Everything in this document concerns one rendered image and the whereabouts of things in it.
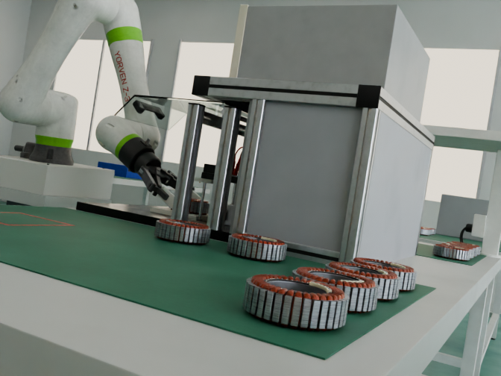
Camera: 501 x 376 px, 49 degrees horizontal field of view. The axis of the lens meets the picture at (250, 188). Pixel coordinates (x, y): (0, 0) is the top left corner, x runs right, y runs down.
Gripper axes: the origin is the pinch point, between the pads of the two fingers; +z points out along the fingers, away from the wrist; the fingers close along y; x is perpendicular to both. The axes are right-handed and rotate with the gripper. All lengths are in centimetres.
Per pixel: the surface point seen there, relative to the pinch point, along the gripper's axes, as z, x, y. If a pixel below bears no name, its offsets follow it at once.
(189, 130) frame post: -0.2, -21.0, -19.5
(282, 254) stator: 41, -19, -34
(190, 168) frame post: 5.7, -14.4, -19.6
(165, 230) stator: 20.4, -7.8, -39.3
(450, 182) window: -18, -36, 472
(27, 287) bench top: 38, -15, -88
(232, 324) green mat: 55, -25, -81
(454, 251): 57, -29, 53
